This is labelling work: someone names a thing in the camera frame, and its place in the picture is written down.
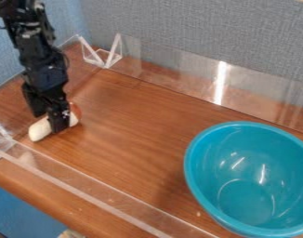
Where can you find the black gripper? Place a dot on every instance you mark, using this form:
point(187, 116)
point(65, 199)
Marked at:
point(45, 78)

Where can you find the white brown toy mushroom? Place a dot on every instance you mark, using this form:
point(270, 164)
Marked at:
point(41, 129)

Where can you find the blue plastic bowl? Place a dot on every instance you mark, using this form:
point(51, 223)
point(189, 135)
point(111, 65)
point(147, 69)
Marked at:
point(243, 169)

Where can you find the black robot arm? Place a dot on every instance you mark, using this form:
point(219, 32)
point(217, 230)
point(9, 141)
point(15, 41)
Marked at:
point(23, 18)

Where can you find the clear acrylic front barrier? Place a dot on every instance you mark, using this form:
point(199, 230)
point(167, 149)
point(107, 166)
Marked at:
point(83, 201)

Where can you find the clear acrylic back barrier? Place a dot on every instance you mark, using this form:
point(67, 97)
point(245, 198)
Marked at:
point(270, 97)

